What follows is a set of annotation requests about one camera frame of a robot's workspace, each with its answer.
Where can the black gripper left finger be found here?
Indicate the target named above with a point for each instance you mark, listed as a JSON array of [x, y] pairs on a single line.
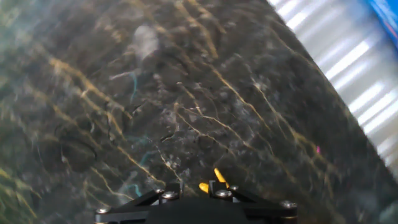
[[140, 202]]

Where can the black marble pattern mat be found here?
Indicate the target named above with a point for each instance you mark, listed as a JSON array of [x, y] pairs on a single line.
[[155, 109]]

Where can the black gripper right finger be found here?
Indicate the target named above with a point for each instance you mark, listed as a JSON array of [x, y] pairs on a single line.
[[258, 205]]

